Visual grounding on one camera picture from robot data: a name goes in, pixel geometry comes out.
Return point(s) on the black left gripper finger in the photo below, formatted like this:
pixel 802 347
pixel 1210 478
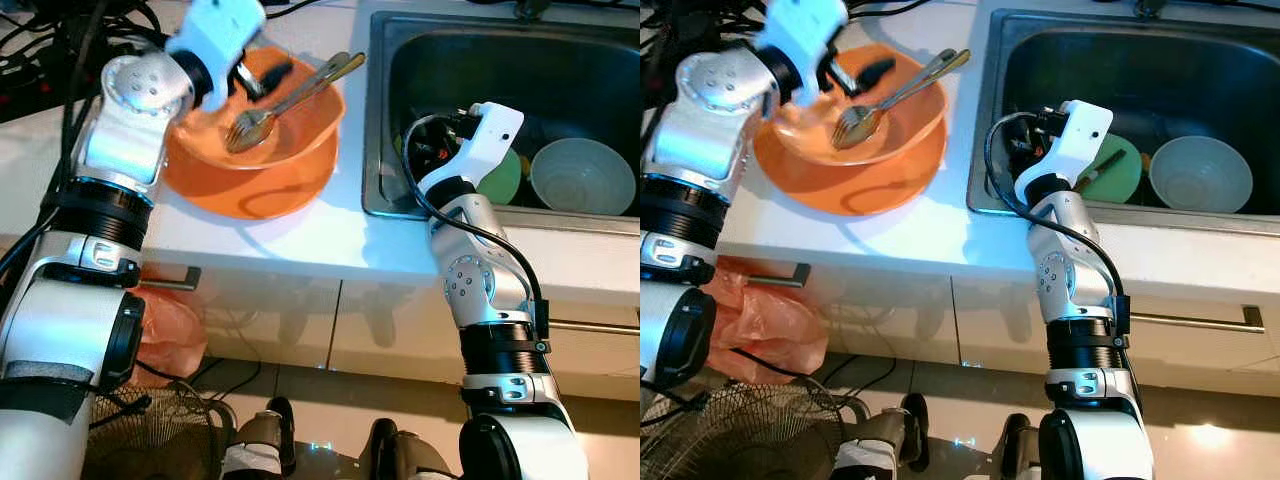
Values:
pixel 877 70
pixel 276 73

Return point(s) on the silver metal spoon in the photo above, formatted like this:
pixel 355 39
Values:
pixel 855 125
pixel 250 128

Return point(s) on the orange plastic bowl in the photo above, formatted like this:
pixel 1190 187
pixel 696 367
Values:
pixel 915 120
pixel 310 125

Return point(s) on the gold metal spoon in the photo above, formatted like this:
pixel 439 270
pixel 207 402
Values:
pixel 345 70
pixel 950 66

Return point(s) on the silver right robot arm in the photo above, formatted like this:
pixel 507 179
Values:
pixel 480 285
pixel 1070 280

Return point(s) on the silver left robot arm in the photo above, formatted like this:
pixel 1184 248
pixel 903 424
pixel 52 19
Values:
pixel 710 130
pixel 60 330

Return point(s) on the white kitchen cabinet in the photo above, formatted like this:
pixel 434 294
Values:
pixel 980 320
pixel 380 330

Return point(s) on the green plate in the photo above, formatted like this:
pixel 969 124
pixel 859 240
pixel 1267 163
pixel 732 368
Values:
pixel 1125 185
pixel 500 180

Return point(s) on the orange plastic plate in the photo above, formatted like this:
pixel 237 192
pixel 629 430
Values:
pixel 850 190
pixel 250 195

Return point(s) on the stainless steel sink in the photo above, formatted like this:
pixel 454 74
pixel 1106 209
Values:
pixel 1200 70
pixel 560 80

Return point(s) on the grey bowl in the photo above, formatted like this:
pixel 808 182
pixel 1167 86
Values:
pixel 585 178
pixel 1200 175

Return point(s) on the sink faucet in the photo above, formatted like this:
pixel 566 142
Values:
pixel 1150 8
pixel 532 8

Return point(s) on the black power strip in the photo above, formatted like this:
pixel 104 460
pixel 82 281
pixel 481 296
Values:
pixel 35 95

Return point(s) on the orange plastic bag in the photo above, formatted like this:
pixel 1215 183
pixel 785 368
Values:
pixel 170 335
pixel 770 320

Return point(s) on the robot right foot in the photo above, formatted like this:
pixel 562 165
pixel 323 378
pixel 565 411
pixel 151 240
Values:
pixel 1020 455
pixel 405 458

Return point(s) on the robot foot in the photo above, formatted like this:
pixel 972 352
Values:
pixel 405 458
pixel 255 445
pixel 1020 455
pixel 880 445

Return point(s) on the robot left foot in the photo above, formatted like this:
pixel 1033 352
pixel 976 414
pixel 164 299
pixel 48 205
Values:
pixel 255 445
pixel 880 445

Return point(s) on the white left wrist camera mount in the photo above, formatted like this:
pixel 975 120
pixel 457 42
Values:
pixel 800 35
pixel 215 35

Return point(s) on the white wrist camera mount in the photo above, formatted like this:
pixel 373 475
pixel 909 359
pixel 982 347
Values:
pixel 215 35
pixel 800 35
pixel 1080 130
pixel 490 135

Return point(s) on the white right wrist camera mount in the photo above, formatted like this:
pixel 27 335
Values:
pixel 1080 130
pixel 490 135

